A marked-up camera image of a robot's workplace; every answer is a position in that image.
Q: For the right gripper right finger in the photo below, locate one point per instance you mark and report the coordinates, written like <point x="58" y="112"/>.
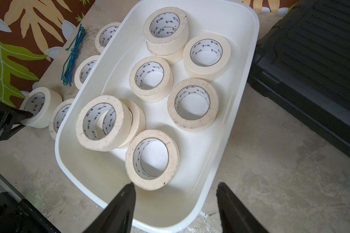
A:
<point x="235" y="217"/>

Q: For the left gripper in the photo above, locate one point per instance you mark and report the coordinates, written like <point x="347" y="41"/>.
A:
<point x="10" y="119"/>

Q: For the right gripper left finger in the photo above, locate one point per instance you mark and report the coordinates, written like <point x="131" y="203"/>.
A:
<point x="117" y="217"/>

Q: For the masking tape roll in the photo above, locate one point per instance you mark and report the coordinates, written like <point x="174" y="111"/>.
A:
<point x="103" y="124"/>
<point x="41" y="102"/>
<point x="206" y="56"/>
<point x="151" y="79"/>
<point x="171" y="58"/>
<point x="58" y="117"/>
<point x="152" y="160"/>
<point x="105" y="35"/>
<point x="166" y="30"/>
<point x="193" y="86"/>
<point x="84" y="70"/>
<point x="138" y="122"/>

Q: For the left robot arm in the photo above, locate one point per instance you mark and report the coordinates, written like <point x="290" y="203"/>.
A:
<point x="17" y="214"/>

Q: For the white plastic storage box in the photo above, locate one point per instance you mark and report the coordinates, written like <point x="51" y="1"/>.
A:
<point x="101" y="175"/>

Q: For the black plastic tool case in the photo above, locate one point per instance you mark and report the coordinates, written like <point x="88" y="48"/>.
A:
<point x="303" y="65"/>

